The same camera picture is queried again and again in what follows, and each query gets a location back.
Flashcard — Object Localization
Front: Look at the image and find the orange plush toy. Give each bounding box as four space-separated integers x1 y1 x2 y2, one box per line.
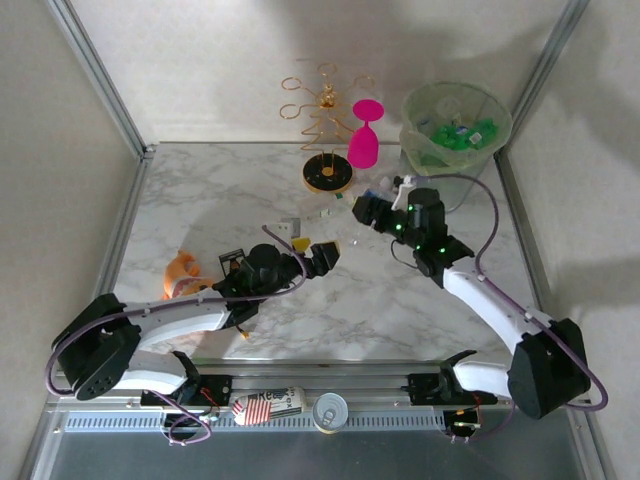
161 249 217 302

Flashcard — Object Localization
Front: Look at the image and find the green plastic bottle yellow cap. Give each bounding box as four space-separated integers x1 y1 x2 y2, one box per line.
429 122 469 152
464 117 501 149

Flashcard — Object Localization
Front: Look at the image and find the grey metal waste bin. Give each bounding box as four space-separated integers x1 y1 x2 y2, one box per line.
399 149 496 214

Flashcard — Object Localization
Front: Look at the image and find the pink plastic wine glass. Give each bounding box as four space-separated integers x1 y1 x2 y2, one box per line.
348 98 386 170

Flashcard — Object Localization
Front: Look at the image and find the striped popcorn box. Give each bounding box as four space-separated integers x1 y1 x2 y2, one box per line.
229 385 306 428

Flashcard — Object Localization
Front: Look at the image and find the tin can with pull tab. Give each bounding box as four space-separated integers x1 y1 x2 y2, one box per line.
311 392 350 436

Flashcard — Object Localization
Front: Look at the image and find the small controller circuit board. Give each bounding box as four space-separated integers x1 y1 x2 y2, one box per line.
443 407 482 437
162 410 221 437

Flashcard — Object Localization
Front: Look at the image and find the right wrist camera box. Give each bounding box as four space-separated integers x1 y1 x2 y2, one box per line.
391 173 419 210

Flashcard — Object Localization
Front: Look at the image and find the gold wire glass rack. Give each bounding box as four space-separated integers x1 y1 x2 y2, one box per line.
279 62 376 196

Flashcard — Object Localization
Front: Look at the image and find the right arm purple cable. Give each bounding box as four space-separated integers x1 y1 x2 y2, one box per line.
412 173 610 445

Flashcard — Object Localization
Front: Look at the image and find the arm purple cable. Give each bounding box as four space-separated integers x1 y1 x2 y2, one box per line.
44 224 309 447
412 173 610 445

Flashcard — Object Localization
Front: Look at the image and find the aluminium table side rail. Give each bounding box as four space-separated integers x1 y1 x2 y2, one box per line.
497 149 584 374
74 147 156 374

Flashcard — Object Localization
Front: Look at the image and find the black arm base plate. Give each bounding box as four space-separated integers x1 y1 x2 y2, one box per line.
139 373 235 409
407 372 500 406

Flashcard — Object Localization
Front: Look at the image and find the aluminium front mounting rail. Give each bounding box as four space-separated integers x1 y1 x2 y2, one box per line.
47 367 594 414

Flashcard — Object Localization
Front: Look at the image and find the slotted grey cable tray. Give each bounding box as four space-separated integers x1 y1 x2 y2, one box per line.
64 410 446 432

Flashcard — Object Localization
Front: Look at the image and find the aluminium frame upright post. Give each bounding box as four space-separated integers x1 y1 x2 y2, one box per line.
44 0 159 161
494 0 594 159

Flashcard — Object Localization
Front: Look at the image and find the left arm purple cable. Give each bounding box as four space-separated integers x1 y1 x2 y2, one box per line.
44 224 309 447

